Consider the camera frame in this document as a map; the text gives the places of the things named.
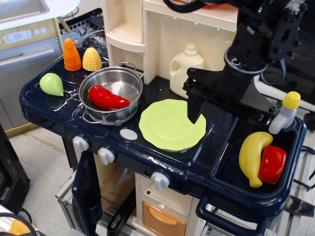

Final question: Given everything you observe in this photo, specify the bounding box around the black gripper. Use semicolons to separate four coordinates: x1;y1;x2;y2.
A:
183;65;279;123

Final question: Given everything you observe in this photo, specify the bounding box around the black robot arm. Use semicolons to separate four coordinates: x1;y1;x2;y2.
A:
184;0;308;122

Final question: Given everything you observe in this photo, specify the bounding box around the light green plate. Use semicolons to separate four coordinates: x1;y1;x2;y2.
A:
139;99;207;151

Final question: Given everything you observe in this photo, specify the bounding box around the green toy pear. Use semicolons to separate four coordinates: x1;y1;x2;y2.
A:
39;73;64;96

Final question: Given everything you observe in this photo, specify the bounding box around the cream toy detergent bottle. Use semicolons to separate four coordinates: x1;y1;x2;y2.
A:
169;43;204;98

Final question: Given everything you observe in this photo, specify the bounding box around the dark blue toy kitchen counter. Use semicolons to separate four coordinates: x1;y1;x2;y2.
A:
19;58;306;236

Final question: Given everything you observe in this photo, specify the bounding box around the yellow toy banana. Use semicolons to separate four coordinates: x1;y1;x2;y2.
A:
239;132;273;188

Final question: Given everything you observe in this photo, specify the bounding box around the grey oval button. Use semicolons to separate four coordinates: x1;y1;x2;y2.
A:
120;128;138;141

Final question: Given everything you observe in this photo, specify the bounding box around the cream toy kitchen shelf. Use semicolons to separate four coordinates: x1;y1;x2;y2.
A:
102;0;238;84

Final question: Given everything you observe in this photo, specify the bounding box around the stainless steel pot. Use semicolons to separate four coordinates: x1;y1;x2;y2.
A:
78;62;143;126

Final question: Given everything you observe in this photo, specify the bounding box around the grey right stove knob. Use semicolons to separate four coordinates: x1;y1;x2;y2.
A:
151;172;170;191

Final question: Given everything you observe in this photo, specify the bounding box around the grey stove knob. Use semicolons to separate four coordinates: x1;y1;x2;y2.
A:
151;172;170;191
97;147;115;165
72;136;90;153

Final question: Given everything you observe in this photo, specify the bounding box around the grey yellow toy faucet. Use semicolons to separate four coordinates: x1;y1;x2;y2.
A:
268;91;301;134

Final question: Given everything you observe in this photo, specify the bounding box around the red toy pepper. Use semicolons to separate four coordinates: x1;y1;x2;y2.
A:
88;85;130;109

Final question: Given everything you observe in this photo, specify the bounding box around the grey middle stove knob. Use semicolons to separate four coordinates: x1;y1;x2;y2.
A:
97;147;115;165

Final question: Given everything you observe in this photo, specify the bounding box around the yellow toy corn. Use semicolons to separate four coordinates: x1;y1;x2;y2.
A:
82;47;102;72

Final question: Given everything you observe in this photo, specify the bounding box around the grey left stove knob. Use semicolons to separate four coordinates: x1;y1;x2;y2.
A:
72;136;90;153

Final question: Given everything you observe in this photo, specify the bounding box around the orange toy drawer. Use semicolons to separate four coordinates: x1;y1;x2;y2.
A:
142;202;187;236

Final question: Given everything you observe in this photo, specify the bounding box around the orange toy carrot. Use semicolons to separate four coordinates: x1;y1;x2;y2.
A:
63;38;82;71

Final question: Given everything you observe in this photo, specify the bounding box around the dark blue oven door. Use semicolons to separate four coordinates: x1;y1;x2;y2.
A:
72;151;103;236

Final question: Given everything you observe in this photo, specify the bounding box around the wooden toy dishwasher cabinet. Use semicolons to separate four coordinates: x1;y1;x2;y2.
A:
0;0;80;130

